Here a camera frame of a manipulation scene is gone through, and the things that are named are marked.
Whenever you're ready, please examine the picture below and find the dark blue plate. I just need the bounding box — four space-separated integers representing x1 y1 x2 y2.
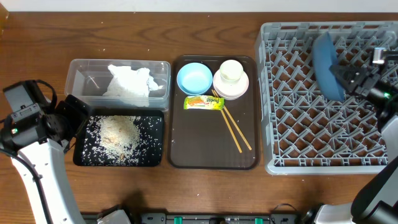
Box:
312 32 345 102

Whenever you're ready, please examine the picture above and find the pile of rice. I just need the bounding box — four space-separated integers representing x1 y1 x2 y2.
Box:
82 114 163 166

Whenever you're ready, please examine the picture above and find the white napkin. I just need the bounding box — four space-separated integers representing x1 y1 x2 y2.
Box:
103 64 164 107

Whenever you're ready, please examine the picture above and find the cream cup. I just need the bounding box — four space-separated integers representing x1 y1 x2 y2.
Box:
220 60 243 88

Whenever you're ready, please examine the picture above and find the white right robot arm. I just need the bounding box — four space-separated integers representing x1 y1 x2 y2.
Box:
307 65 397 224

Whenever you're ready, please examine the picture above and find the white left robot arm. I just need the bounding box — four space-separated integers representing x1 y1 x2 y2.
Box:
1 95 90 223

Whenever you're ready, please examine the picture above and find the grey dishwasher rack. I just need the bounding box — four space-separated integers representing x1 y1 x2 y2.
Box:
255 21 397 175

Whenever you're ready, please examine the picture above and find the clear plastic bin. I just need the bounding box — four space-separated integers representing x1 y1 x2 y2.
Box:
65 59 171 111

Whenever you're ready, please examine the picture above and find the black tray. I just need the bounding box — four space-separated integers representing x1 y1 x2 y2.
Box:
72 108 165 167

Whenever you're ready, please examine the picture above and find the yellow green snack wrapper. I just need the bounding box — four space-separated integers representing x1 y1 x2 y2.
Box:
183 95 224 110

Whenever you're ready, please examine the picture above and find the wooden chopstick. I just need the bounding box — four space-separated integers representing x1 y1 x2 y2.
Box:
211 90 243 154
223 106 252 151

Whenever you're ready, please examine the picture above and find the light blue small bowl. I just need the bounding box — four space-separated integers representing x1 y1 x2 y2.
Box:
177 62 213 96

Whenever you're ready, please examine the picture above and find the brown serving tray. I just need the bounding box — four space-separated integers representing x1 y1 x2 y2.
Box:
168 55 261 170

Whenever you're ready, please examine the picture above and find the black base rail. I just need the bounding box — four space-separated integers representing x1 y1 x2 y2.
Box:
82 212 299 224

